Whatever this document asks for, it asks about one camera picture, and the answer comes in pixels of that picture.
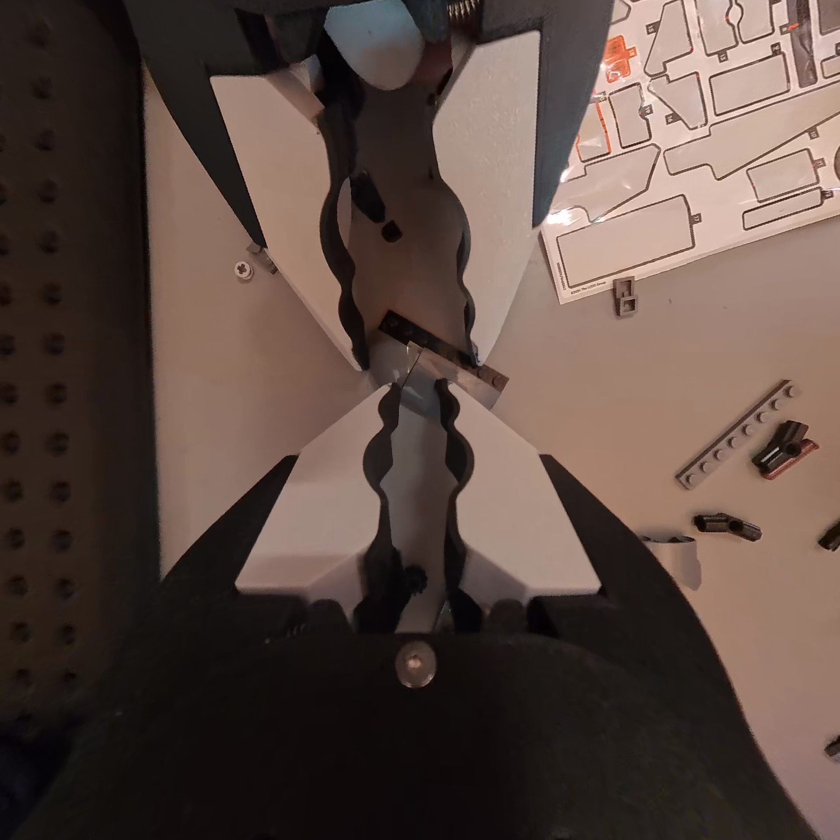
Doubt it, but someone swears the long light grey lego plate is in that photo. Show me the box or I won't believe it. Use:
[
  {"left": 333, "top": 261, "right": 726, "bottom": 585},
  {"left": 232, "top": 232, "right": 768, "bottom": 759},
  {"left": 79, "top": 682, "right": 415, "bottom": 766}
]
[{"left": 676, "top": 379, "right": 803, "bottom": 492}]

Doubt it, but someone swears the black plate lego assembly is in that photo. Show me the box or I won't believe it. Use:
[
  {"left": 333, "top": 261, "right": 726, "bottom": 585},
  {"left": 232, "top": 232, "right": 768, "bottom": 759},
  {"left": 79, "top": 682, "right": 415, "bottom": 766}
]
[{"left": 366, "top": 310, "right": 511, "bottom": 422}]

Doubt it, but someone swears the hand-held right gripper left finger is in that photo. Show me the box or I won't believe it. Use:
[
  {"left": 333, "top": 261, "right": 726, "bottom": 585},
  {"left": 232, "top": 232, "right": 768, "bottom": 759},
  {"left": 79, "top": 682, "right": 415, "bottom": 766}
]
[{"left": 235, "top": 382, "right": 404, "bottom": 632}]

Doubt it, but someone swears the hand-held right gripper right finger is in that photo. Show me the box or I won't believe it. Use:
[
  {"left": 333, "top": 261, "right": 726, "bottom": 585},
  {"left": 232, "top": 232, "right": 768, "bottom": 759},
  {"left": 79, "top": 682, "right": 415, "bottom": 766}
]
[{"left": 436, "top": 379, "right": 601, "bottom": 632}]

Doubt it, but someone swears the grey curved lego slope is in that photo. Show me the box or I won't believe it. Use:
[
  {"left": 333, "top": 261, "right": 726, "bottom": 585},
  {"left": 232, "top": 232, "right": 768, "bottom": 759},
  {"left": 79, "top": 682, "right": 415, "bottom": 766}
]
[{"left": 640, "top": 535, "right": 702, "bottom": 588}]

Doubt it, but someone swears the black connector with brown axle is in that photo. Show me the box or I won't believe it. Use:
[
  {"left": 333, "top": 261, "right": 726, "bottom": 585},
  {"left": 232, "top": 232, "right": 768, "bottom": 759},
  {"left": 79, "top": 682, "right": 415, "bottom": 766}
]
[{"left": 751, "top": 421, "right": 820, "bottom": 481}]

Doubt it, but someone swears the lego sticker sheet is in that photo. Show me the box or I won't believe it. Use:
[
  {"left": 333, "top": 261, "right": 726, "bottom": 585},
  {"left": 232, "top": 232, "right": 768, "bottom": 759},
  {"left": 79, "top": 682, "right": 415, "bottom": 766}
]
[{"left": 538, "top": 0, "right": 840, "bottom": 306}]

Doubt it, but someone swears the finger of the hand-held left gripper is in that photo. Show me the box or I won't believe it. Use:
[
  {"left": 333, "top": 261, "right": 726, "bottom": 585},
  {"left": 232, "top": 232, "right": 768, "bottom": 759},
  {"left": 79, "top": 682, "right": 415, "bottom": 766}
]
[
  {"left": 210, "top": 38, "right": 371, "bottom": 373},
  {"left": 430, "top": 29, "right": 544, "bottom": 367}
]

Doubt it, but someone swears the black perforated pad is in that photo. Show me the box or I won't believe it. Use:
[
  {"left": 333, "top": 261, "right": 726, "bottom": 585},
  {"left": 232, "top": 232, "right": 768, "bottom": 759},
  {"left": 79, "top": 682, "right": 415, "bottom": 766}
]
[{"left": 0, "top": 0, "right": 161, "bottom": 742}]

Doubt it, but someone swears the black angled lego connector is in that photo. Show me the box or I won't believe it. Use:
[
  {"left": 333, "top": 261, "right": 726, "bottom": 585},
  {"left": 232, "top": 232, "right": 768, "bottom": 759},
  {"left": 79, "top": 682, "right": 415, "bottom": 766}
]
[{"left": 694, "top": 513, "right": 762, "bottom": 540}]

